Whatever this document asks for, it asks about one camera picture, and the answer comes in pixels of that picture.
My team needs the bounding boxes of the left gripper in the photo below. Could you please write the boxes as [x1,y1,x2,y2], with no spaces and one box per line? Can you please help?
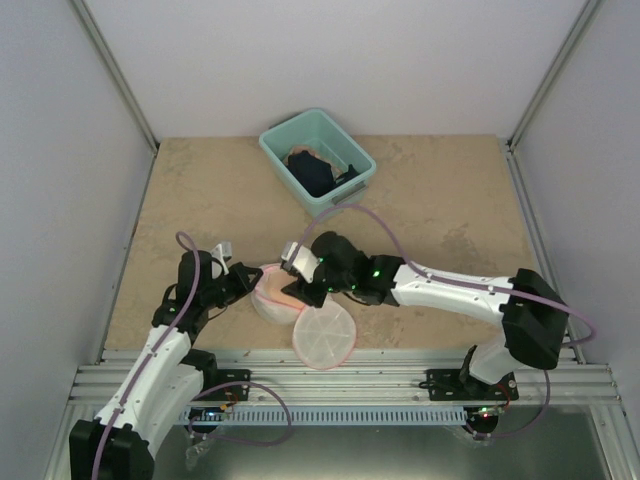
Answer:
[203,262,263,309]

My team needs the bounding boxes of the peach beige bra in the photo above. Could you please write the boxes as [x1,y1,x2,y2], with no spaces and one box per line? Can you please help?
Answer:
[256,266,304,309]

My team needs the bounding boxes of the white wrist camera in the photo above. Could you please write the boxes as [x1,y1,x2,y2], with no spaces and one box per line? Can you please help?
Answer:
[210,241,232,279]
[281,242,320,284]

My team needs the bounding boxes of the purple cable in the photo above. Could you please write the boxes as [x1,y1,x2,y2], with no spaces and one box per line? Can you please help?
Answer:
[287,203,599,441]
[90,231,294,480]

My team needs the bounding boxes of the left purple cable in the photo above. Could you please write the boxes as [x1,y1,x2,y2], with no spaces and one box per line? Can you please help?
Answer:
[90,231,294,480]

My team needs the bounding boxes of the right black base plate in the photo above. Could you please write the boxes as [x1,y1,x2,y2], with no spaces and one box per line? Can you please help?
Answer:
[418,369,519,402]

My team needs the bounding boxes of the left frame post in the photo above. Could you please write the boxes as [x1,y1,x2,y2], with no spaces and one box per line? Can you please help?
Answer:
[69,0,160,156]

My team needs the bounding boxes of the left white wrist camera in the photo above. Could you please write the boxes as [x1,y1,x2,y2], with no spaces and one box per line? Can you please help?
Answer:
[210,241,232,279]

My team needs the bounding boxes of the beige garment in bin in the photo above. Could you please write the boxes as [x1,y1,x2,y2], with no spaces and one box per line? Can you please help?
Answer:
[289,145,344,178]

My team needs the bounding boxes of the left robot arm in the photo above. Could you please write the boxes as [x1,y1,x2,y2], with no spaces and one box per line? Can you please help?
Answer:
[69,245,263,479]

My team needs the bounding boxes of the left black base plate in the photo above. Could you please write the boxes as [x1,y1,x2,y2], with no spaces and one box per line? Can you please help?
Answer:
[195,369,251,403]

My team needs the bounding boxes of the dark clothes in bin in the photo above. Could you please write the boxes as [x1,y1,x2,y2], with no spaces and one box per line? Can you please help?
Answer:
[286,152,359,198]

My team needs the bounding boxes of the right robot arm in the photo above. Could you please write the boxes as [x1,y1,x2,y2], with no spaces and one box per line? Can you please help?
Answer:
[281,231,568,399]

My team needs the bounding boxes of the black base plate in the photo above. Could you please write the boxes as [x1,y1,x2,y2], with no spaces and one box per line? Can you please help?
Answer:
[418,369,519,402]
[195,369,251,403]

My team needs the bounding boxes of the white mesh laundry bag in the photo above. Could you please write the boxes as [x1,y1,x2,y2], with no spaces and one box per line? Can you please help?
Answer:
[250,264,357,371]

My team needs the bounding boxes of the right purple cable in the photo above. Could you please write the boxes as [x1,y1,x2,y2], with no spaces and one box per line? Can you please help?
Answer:
[287,203,599,441]

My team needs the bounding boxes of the right frame post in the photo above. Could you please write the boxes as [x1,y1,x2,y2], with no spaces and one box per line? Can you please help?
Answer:
[505,0,605,154]

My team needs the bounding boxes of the right circuit board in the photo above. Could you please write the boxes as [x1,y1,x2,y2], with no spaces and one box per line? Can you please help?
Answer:
[474,405,504,418]

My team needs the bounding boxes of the teal plastic bin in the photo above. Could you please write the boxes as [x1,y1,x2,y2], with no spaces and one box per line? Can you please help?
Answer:
[259,109,377,217]

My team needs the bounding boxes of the frame post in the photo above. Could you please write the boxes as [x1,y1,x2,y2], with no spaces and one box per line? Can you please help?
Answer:
[69,0,160,156]
[505,0,605,154]

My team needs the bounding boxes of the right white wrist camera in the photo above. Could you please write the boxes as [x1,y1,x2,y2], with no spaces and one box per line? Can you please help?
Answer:
[281,242,320,284]

